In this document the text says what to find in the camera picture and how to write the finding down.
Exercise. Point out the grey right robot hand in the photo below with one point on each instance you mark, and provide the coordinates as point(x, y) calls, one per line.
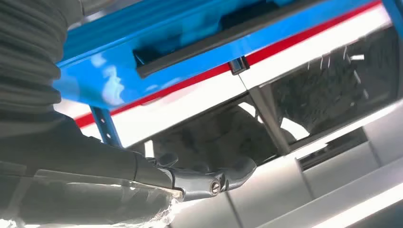
point(78, 176)

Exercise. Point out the blue metal shelf rack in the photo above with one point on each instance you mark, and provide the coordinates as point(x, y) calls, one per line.
point(94, 78)

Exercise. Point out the red barrier belt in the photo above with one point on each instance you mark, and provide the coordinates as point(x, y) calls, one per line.
point(283, 45)

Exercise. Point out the black stanchion post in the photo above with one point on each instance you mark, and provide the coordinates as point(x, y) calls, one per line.
point(238, 65)

